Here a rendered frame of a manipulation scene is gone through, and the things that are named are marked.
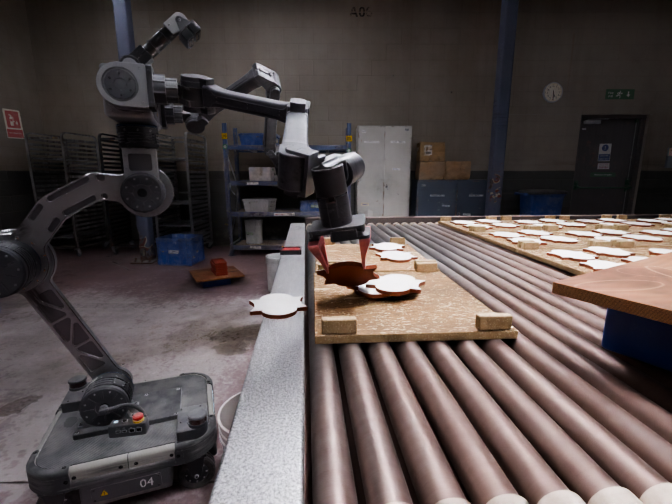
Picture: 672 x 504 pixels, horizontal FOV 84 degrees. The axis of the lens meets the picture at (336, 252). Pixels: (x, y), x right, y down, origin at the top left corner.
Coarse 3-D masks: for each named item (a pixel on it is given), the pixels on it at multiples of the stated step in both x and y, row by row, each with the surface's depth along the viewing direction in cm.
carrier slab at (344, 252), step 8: (328, 248) 136; (336, 248) 136; (344, 248) 136; (352, 248) 136; (368, 248) 136; (408, 248) 136; (328, 256) 123; (336, 256) 123; (344, 256) 123; (352, 256) 123; (360, 256) 123; (368, 256) 123; (376, 256) 123; (416, 256) 123; (368, 264) 112; (384, 264) 112; (392, 264) 112; (400, 264) 112; (408, 264) 112
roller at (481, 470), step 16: (400, 352) 63; (416, 352) 60; (416, 368) 56; (432, 368) 56; (416, 384) 54; (432, 384) 51; (432, 400) 48; (448, 400) 47; (432, 416) 47; (448, 416) 44; (464, 416) 45; (448, 432) 43; (464, 432) 41; (448, 448) 41; (464, 448) 39; (480, 448) 39; (464, 464) 38; (480, 464) 37; (496, 464) 37; (464, 480) 37; (480, 480) 36; (496, 480) 35; (480, 496) 34; (496, 496) 33; (512, 496) 33
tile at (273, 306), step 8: (264, 296) 86; (272, 296) 86; (280, 296) 86; (288, 296) 86; (256, 304) 81; (264, 304) 81; (272, 304) 81; (280, 304) 81; (288, 304) 81; (296, 304) 81; (256, 312) 77; (264, 312) 76; (272, 312) 76; (280, 312) 76; (288, 312) 76; (296, 312) 78
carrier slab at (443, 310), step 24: (336, 288) 88; (432, 288) 88; (456, 288) 88; (336, 312) 73; (360, 312) 73; (384, 312) 73; (408, 312) 73; (432, 312) 73; (456, 312) 73; (480, 312) 73; (336, 336) 63; (360, 336) 63; (384, 336) 63; (408, 336) 64; (432, 336) 64; (456, 336) 64; (480, 336) 64; (504, 336) 65
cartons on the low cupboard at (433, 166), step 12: (420, 144) 566; (432, 144) 566; (444, 144) 566; (420, 156) 569; (432, 156) 569; (444, 156) 569; (420, 168) 575; (432, 168) 576; (444, 168) 576; (456, 168) 572; (468, 168) 573
